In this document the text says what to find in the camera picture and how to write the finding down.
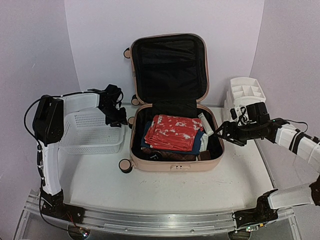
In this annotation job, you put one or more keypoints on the white desktop drawer organizer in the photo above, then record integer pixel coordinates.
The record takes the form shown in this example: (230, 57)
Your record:
(243, 91)

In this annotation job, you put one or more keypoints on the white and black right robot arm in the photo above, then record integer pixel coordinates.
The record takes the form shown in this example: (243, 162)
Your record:
(304, 147)

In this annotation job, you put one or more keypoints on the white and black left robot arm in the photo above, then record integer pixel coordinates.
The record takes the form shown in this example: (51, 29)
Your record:
(47, 130)

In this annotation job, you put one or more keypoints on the black round jar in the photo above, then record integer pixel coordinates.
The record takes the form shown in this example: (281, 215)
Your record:
(155, 156)

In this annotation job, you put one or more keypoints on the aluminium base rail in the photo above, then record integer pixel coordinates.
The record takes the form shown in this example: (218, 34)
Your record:
(93, 223)

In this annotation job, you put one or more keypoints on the white perforated plastic basket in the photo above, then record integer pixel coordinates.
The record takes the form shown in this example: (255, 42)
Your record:
(86, 132)

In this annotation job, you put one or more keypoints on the dark blue garment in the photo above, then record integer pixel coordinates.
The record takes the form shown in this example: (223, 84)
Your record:
(195, 148)

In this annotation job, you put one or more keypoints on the white t-shirt blue flower print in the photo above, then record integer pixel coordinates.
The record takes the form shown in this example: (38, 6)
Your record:
(204, 142)

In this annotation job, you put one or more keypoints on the red patterned cloth item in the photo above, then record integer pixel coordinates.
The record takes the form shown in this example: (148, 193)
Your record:
(173, 132)

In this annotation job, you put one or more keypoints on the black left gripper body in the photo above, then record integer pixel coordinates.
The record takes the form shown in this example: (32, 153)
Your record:
(113, 115)

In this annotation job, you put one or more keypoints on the dark brown pouch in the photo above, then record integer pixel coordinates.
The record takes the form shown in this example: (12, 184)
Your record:
(178, 157)

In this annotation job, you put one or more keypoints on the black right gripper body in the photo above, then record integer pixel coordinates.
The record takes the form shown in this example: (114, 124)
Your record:
(235, 131)

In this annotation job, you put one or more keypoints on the pink hard-shell suitcase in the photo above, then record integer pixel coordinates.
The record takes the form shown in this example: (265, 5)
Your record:
(171, 77)

